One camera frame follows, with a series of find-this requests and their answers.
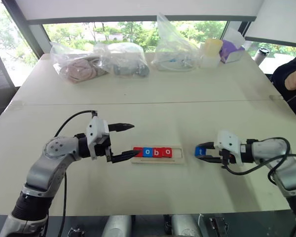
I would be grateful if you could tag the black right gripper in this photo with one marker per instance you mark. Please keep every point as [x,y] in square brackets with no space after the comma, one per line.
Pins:
[229,158]

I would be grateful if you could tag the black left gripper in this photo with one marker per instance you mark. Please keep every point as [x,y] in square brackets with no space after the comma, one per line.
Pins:
[103,148]

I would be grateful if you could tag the blue tile letter t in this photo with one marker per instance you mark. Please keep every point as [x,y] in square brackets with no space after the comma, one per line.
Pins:
[200,151]

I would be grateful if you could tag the red tile letter r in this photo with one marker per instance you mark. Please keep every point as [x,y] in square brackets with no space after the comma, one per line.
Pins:
[137,149]

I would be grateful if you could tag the blue tile letter o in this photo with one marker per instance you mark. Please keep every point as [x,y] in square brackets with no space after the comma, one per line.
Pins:
[147,152]

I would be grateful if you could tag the wooden letter tray frame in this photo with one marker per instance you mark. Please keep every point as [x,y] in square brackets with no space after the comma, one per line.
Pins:
[177,160]

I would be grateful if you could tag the red tile letter b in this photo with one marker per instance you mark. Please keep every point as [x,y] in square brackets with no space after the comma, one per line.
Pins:
[157,152]

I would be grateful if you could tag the red tile letter o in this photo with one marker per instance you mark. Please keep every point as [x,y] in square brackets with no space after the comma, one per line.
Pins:
[167,152]

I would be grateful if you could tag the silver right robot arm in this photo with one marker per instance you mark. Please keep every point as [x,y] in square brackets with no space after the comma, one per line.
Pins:
[286,168]

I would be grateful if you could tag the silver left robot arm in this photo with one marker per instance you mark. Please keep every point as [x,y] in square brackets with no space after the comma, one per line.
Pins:
[47,168]

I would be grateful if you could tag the silver rounded robot part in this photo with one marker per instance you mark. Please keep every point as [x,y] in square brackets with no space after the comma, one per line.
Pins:
[185,225]
[117,225]

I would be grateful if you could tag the plastic bag with grey item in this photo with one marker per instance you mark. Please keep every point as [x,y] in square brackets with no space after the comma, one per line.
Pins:
[128,63]

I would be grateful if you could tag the clear table edge clip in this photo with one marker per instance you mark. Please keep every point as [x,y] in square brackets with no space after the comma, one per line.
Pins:
[16,105]
[276,97]

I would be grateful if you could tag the plastic bag with pink cloth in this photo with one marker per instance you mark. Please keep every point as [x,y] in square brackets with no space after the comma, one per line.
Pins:
[77,67]

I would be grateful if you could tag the white plastic container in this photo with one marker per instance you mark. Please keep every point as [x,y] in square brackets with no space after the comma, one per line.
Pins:
[209,61]

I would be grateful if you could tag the plastic bag with white items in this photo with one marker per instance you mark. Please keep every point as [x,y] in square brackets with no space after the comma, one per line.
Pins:
[172,55]

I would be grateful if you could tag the person in dark clothing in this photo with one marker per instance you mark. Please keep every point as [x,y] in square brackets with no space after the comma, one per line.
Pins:
[280,81]

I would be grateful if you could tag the purple tissue box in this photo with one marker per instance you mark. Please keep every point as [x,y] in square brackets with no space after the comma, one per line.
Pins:
[230,54]

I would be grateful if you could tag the yellow plastic cup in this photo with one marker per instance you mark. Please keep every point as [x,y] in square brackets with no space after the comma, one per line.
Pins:
[212,47]

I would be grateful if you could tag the steel drinking bottle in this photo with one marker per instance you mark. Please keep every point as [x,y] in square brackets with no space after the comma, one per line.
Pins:
[261,55]

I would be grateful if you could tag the white tissue sheet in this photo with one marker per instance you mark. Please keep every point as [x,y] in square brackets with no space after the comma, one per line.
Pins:
[233,35]

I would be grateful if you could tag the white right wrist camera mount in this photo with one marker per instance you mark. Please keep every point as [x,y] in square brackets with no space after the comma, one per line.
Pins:
[228,143]

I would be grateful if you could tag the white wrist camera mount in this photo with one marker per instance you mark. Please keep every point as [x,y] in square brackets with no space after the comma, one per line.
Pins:
[228,143]
[97,130]

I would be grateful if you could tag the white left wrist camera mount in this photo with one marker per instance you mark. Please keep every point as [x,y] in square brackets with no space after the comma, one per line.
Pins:
[97,130]

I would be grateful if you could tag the black metal bracket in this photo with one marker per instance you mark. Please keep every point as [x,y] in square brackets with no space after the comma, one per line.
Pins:
[218,227]

